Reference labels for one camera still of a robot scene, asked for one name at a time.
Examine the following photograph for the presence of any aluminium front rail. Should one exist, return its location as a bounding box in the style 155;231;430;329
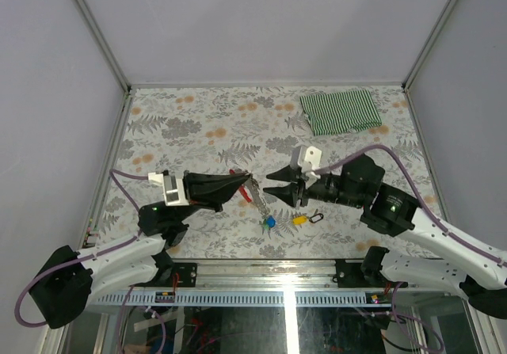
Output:
175;259;339;291

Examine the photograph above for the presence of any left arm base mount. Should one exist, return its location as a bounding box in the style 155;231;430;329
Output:
157;262;198;288

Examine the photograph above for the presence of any yellow key tag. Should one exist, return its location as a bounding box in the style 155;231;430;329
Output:
292;215;308;226

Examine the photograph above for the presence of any black key tag lower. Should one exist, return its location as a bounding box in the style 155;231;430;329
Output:
308;213;324;224

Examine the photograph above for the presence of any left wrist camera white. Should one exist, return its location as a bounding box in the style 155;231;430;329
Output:
147;171;189;207

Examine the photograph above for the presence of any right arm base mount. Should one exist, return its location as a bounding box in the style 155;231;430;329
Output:
332;246;390;288

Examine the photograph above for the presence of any white slotted cable duct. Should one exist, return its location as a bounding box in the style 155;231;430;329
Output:
93;290;390;307

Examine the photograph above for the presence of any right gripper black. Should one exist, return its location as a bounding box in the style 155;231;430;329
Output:
262;162;365;208

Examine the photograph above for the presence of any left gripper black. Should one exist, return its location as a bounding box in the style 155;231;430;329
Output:
173;171;247;226

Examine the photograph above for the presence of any metal key holder red handle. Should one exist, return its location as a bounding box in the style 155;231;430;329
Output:
230;169;270;219

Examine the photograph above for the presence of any blue key tag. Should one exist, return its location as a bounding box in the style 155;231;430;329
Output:
265;216;276;229

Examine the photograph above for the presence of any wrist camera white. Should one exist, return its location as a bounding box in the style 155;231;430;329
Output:
147;171;189;207
289;145;322;182

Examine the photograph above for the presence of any green white striped cloth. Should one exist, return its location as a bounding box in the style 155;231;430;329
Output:
299;89;383;136

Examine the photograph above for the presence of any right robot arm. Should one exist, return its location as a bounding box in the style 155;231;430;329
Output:
264;147;506;319

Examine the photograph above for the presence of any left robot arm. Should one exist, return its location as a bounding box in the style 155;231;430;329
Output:
27;171;251;329

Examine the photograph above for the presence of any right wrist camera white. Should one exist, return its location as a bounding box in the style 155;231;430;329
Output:
289;145;322;182

